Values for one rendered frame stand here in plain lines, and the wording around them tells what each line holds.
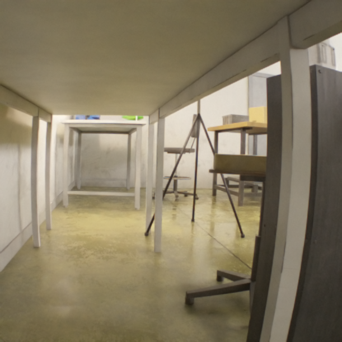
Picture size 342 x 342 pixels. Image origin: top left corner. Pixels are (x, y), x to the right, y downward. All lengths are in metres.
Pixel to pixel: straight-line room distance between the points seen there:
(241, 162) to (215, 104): 5.02
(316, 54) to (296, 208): 0.52
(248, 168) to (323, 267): 0.54
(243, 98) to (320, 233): 5.70
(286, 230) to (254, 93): 6.03
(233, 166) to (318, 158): 0.54
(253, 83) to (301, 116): 6.01
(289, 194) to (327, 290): 0.44
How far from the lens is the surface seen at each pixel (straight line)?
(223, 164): 1.32
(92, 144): 5.99
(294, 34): 0.61
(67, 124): 3.78
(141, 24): 0.71
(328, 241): 0.90
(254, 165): 1.28
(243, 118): 5.06
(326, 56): 1.00
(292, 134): 0.58
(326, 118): 0.86
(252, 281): 1.52
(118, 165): 5.99
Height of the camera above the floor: 0.63
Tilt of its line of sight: 3 degrees down
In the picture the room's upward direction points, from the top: 2 degrees clockwise
